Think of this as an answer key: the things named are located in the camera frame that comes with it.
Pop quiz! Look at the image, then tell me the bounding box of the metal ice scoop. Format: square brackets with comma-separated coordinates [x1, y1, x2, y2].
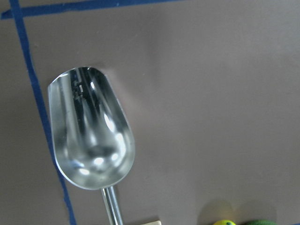
[48, 67, 135, 225]

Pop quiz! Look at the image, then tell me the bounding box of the wooden cutting board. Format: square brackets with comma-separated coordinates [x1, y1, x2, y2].
[128, 220, 162, 225]

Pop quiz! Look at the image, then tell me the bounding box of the yellow lemon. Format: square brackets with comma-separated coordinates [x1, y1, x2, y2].
[213, 219, 236, 225]

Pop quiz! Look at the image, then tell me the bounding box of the green avocado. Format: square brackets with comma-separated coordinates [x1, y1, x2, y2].
[245, 219, 277, 225]

